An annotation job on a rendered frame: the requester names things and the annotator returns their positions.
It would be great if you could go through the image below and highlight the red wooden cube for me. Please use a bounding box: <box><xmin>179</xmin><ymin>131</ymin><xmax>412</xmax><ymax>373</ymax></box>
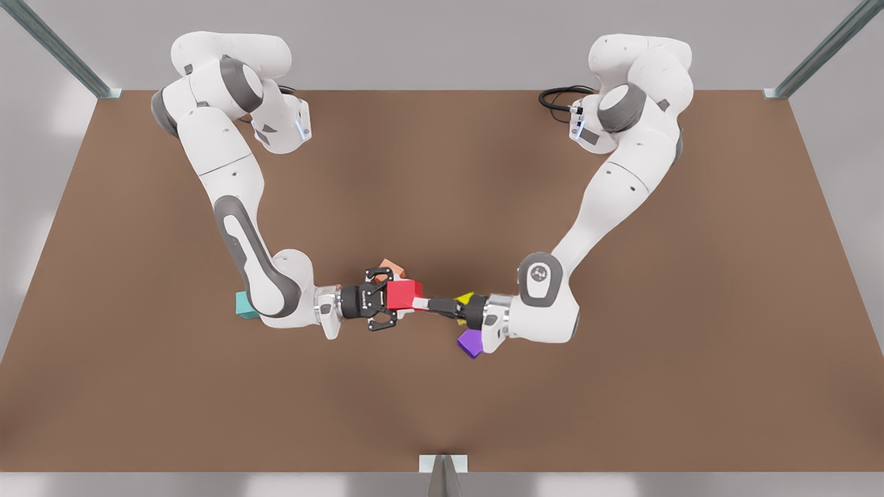
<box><xmin>386</xmin><ymin>278</ymin><xmax>425</xmax><ymax>312</ymax></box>

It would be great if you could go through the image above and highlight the silver frame post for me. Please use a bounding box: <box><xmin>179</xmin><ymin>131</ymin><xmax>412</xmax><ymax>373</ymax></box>
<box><xmin>0</xmin><ymin>0</ymin><xmax>123</xmax><ymax>99</ymax></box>
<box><xmin>762</xmin><ymin>0</ymin><xmax>884</xmax><ymax>99</ymax></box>
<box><xmin>419</xmin><ymin>454</ymin><xmax>469</xmax><ymax>497</ymax></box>

